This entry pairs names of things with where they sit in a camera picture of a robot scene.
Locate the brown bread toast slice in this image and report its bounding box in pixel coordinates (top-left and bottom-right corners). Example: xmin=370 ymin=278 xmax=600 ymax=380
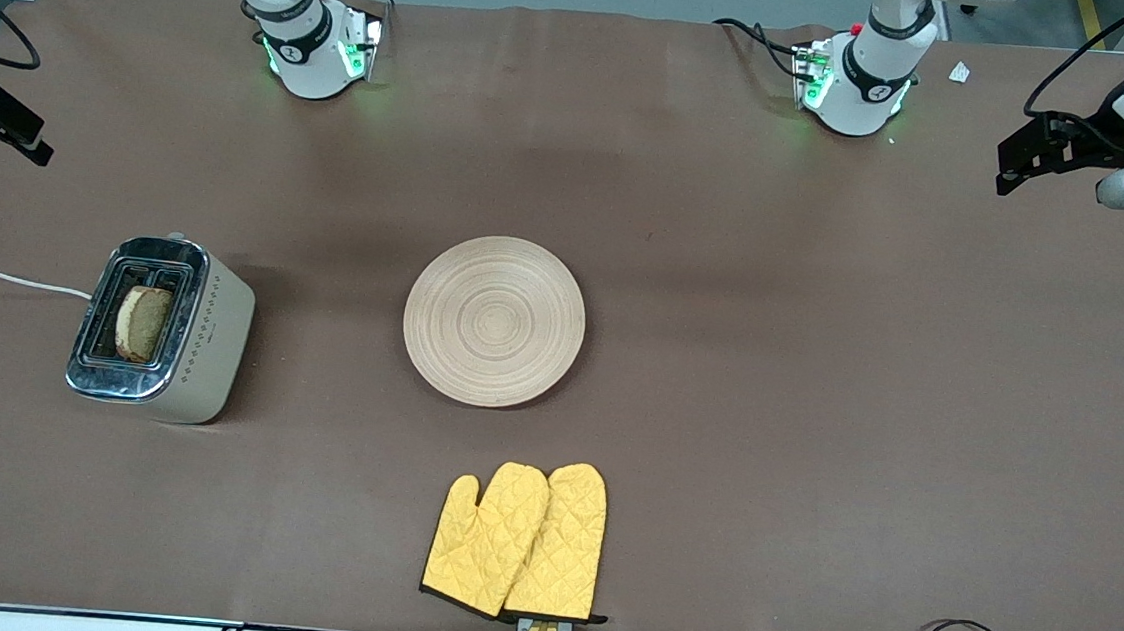
xmin=113 ymin=284 xmax=176 ymax=367

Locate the round wooden plate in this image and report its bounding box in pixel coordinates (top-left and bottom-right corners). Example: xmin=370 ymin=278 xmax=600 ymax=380
xmin=397 ymin=229 xmax=593 ymax=415

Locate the beige and chrome toaster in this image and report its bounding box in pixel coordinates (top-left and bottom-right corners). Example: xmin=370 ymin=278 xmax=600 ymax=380
xmin=63 ymin=225 xmax=261 ymax=429

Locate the brown table mat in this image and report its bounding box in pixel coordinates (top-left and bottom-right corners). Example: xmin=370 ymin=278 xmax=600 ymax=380
xmin=0 ymin=0 xmax=1124 ymax=631

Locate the yellow quilted oven mitt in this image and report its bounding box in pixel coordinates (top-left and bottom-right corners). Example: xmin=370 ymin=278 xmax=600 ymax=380
xmin=418 ymin=457 xmax=553 ymax=623
xmin=501 ymin=458 xmax=621 ymax=627

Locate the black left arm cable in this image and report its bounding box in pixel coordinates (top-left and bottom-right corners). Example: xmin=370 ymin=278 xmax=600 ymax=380
xmin=1022 ymin=0 xmax=1124 ymax=126

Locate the white toaster power cable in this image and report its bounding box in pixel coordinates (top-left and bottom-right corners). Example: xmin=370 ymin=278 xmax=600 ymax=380
xmin=0 ymin=269 xmax=95 ymax=302

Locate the black left base cable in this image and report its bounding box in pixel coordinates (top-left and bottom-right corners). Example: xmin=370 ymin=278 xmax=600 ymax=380
xmin=708 ymin=16 xmax=809 ymax=83

